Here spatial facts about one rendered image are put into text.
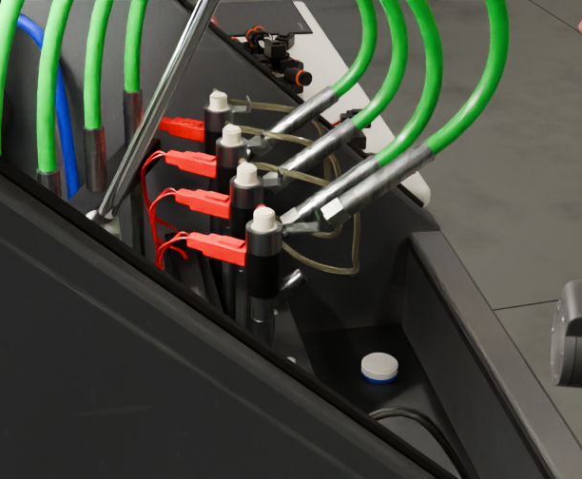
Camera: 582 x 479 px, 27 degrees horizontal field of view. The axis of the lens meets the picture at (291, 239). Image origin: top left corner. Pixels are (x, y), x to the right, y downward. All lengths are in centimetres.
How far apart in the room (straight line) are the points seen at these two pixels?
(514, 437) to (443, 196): 252
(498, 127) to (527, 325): 123
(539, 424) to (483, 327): 15
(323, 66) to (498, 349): 67
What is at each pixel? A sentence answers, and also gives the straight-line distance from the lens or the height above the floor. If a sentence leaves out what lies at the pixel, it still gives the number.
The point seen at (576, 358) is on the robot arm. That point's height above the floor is 115.
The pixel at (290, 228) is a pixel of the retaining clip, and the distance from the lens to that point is 92.
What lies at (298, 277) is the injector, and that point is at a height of 109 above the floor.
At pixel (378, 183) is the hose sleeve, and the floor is 117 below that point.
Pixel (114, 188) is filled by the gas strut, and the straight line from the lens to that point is 54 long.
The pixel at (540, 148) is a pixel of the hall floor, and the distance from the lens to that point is 394.
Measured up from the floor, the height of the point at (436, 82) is 122.
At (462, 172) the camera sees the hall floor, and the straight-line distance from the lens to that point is 372.
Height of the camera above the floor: 157
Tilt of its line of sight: 29 degrees down
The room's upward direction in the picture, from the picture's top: 2 degrees clockwise
